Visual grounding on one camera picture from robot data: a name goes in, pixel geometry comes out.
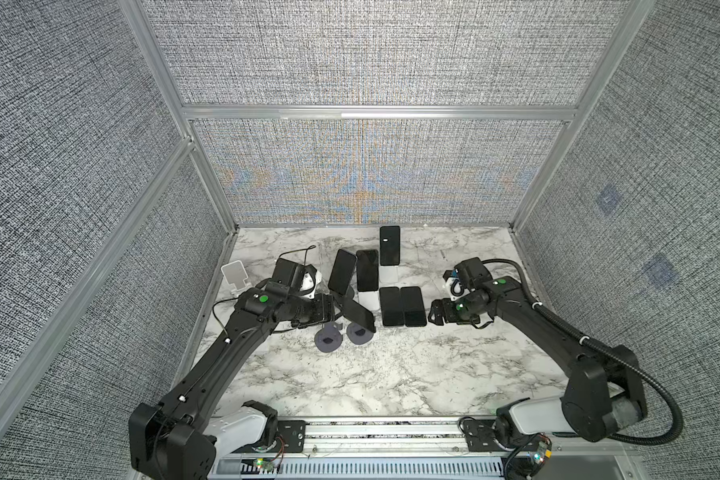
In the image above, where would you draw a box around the black phone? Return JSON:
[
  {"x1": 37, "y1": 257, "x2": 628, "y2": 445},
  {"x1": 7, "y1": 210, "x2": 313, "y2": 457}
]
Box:
[
  {"x1": 379, "y1": 226, "x2": 401, "y2": 266},
  {"x1": 356, "y1": 249, "x2": 379, "y2": 292},
  {"x1": 328, "y1": 249, "x2": 357, "y2": 296},
  {"x1": 400, "y1": 286, "x2": 428, "y2": 328},
  {"x1": 379, "y1": 287, "x2": 405, "y2": 327},
  {"x1": 339, "y1": 297, "x2": 376, "y2": 333}
]

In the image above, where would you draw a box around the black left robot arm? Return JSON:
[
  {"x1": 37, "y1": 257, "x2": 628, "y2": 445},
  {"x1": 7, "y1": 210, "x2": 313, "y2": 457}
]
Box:
[{"x1": 128, "y1": 258, "x2": 334, "y2": 479}]

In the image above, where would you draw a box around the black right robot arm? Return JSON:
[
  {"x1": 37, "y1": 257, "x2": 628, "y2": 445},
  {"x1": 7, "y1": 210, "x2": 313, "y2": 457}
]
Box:
[{"x1": 428, "y1": 257, "x2": 647, "y2": 449}]

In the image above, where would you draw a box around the dark round stand centre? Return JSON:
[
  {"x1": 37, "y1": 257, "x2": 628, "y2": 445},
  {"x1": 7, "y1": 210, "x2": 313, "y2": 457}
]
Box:
[{"x1": 332, "y1": 286, "x2": 355, "y2": 305}]

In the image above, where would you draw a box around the grey round stand left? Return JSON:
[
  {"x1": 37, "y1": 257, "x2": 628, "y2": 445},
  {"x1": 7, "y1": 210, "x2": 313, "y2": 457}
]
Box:
[{"x1": 314, "y1": 322, "x2": 343, "y2": 353}]

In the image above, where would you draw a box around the grey round stand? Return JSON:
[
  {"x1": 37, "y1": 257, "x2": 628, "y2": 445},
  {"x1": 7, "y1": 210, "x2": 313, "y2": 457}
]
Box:
[
  {"x1": 314, "y1": 322, "x2": 343, "y2": 353},
  {"x1": 346, "y1": 323, "x2": 375, "y2": 345}
]

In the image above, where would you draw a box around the grey round stand right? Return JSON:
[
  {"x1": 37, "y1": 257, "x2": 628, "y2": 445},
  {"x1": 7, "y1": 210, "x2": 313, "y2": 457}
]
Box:
[{"x1": 346, "y1": 323, "x2": 375, "y2": 345}]

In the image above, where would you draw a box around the white stand centre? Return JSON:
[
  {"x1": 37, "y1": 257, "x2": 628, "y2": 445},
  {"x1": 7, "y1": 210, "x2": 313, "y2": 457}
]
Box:
[{"x1": 358, "y1": 291, "x2": 380, "y2": 311}]

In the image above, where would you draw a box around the white stand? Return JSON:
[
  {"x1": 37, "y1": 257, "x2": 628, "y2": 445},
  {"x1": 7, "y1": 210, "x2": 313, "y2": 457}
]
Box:
[
  {"x1": 358, "y1": 291, "x2": 380, "y2": 311},
  {"x1": 379, "y1": 265, "x2": 400, "y2": 287},
  {"x1": 218, "y1": 260, "x2": 253, "y2": 298}
]

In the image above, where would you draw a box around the white stand back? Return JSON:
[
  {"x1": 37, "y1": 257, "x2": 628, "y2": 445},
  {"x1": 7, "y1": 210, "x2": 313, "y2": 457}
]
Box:
[{"x1": 379, "y1": 265, "x2": 400, "y2": 287}]

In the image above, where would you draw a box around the white stand far left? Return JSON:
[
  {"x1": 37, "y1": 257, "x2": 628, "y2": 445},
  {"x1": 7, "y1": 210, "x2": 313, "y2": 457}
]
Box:
[{"x1": 218, "y1": 260, "x2": 253, "y2": 298}]

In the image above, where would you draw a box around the black phone back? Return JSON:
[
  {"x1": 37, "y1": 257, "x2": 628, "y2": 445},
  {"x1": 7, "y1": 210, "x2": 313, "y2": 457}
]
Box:
[{"x1": 379, "y1": 226, "x2": 401, "y2": 266}]

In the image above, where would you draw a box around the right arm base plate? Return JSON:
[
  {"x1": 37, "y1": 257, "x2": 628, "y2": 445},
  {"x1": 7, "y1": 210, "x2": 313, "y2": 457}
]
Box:
[{"x1": 457, "y1": 416, "x2": 503, "y2": 453}]

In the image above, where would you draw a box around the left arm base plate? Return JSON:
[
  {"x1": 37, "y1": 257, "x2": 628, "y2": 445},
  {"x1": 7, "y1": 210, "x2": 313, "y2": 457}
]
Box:
[{"x1": 236, "y1": 420, "x2": 307, "y2": 455}]

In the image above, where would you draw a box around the aluminium front rail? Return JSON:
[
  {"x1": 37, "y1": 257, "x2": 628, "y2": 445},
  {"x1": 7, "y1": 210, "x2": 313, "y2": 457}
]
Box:
[{"x1": 204, "y1": 416, "x2": 649, "y2": 479}]

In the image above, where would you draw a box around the black corrugated cable conduit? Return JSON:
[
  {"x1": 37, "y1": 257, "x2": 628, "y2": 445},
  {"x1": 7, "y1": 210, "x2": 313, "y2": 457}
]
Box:
[{"x1": 479, "y1": 257, "x2": 685, "y2": 446}]

